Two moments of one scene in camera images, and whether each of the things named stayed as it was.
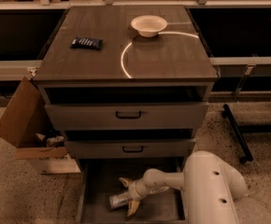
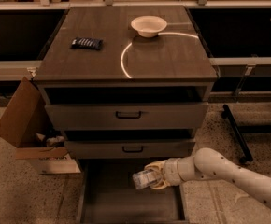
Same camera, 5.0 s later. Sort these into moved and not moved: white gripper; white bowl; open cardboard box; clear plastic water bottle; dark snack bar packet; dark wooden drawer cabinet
Moved: white gripper; clear plastic water bottle
Not moved: white bowl; open cardboard box; dark snack bar packet; dark wooden drawer cabinet
